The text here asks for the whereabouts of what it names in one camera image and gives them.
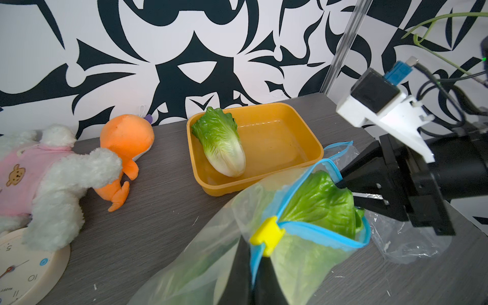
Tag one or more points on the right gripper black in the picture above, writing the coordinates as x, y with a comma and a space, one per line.
459, 171

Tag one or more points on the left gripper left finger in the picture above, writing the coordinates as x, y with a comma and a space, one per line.
238, 289

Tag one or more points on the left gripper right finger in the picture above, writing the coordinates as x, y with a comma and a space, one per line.
267, 290

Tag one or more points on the chinese cabbage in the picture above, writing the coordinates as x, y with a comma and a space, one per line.
302, 265
218, 134

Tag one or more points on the clear zipper bag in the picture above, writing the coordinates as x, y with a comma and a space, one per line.
398, 242
200, 273

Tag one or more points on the yellow plastic tray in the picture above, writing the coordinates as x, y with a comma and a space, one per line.
274, 138

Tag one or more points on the orange plush toy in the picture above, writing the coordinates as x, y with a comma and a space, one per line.
130, 137

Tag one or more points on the small round beige clock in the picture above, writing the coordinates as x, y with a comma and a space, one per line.
27, 276

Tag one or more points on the white plush toy pink shirt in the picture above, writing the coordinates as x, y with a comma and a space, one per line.
42, 182

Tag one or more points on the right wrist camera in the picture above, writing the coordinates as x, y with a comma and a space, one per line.
378, 99

